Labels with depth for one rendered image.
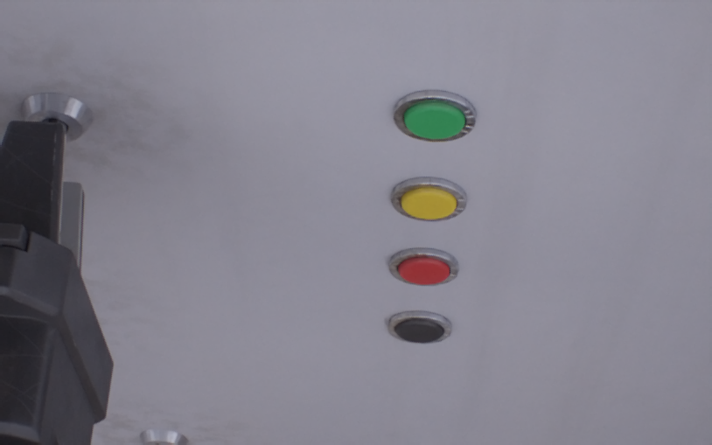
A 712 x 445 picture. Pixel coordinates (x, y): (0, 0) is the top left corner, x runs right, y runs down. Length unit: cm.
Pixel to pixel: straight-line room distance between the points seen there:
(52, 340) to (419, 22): 16
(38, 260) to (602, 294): 28
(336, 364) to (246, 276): 10
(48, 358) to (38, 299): 2
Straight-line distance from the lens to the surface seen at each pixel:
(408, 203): 58
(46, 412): 47
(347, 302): 67
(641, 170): 57
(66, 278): 47
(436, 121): 53
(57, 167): 52
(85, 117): 55
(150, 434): 85
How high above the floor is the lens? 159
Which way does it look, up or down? 60 degrees down
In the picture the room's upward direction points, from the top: 1 degrees counter-clockwise
